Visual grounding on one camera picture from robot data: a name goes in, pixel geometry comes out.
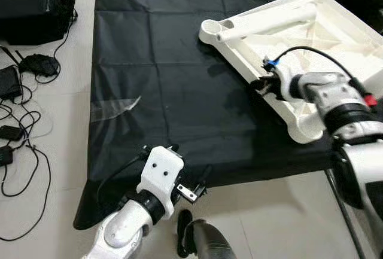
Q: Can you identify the black tablecloth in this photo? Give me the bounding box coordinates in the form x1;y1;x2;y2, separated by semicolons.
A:
73;0;383;231

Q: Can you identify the small black power adapter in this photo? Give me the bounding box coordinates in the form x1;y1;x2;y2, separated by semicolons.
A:
0;126;25;142

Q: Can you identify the white plastic table top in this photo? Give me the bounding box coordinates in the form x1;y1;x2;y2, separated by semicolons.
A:
199;0;383;145

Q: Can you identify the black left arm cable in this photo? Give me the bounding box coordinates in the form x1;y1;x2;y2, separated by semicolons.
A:
96;154;147;209

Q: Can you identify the grey robot right leg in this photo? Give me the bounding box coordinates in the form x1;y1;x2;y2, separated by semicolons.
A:
177;210;238;259

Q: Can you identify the black router with antennas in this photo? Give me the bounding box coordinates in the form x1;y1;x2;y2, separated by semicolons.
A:
17;53;60;77

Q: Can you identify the black square case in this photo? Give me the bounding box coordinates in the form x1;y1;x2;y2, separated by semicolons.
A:
0;0;77;45

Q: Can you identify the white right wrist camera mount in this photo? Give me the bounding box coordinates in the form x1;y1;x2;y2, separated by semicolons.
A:
266;59;294;101

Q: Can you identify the metal folding table frame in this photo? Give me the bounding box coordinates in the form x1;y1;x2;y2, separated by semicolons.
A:
323;169;367;259

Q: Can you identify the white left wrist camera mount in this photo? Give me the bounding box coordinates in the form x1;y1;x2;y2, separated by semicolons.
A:
138;145;185;218

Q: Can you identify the black floor cable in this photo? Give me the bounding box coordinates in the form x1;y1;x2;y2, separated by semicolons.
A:
0;100;53;242

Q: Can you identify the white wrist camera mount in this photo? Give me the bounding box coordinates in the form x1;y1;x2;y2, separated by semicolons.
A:
266;59;294;101
138;145;185;218

